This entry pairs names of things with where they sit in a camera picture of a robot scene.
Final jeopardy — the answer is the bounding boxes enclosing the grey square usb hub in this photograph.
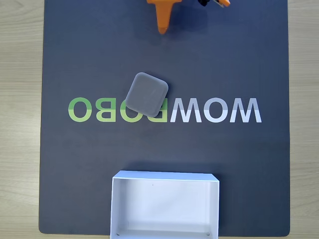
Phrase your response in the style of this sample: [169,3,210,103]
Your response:
[124,72,169,118]

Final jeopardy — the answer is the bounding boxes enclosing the dark mat with WOWROBO print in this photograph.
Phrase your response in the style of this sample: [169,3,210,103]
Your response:
[38,0,291,236]

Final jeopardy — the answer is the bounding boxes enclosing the white cardboard box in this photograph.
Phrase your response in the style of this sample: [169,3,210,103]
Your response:
[110,170,220,239]

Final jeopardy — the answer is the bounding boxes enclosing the orange-mounted camera module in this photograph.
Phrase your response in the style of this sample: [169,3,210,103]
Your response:
[198,0,230,8]

